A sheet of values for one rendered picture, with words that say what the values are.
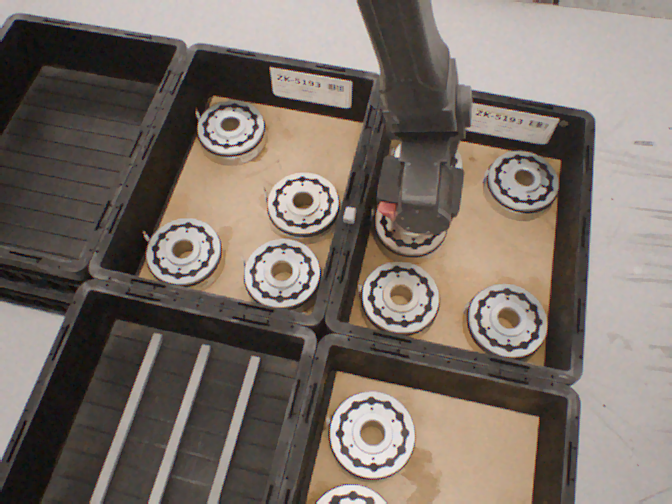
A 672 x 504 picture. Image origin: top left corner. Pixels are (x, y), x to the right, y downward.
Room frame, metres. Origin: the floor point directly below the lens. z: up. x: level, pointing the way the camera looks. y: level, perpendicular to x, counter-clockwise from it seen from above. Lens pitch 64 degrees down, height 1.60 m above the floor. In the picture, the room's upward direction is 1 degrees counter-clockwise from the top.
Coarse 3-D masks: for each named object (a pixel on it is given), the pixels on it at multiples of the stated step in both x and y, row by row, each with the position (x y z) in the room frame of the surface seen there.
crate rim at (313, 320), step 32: (288, 64) 0.64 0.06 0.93; (320, 64) 0.64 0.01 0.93; (160, 128) 0.53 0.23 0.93; (128, 192) 0.43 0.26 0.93; (352, 192) 0.42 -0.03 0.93; (96, 256) 0.33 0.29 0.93; (160, 288) 0.29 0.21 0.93; (192, 288) 0.29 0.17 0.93; (320, 288) 0.29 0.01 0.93; (288, 320) 0.25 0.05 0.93; (320, 320) 0.25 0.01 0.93
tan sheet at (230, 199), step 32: (288, 128) 0.60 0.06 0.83; (320, 128) 0.60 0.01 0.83; (352, 128) 0.60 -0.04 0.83; (192, 160) 0.55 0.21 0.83; (256, 160) 0.54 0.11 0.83; (288, 160) 0.54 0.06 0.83; (320, 160) 0.54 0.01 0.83; (352, 160) 0.54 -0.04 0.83; (192, 192) 0.49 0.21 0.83; (224, 192) 0.49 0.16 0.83; (256, 192) 0.49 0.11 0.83; (160, 224) 0.43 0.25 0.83; (224, 224) 0.43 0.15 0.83; (256, 224) 0.43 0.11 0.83; (320, 256) 0.38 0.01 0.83; (224, 288) 0.33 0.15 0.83
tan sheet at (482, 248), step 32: (480, 160) 0.54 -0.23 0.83; (480, 192) 0.48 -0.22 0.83; (480, 224) 0.43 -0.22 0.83; (512, 224) 0.42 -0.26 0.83; (544, 224) 0.42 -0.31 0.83; (384, 256) 0.38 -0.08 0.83; (448, 256) 0.37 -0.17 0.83; (480, 256) 0.37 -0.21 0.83; (512, 256) 0.37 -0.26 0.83; (544, 256) 0.37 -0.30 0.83; (448, 288) 0.33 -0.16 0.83; (480, 288) 0.32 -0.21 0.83; (544, 288) 0.32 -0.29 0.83; (352, 320) 0.28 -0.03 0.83; (448, 320) 0.28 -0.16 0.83; (544, 352) 0.23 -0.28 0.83
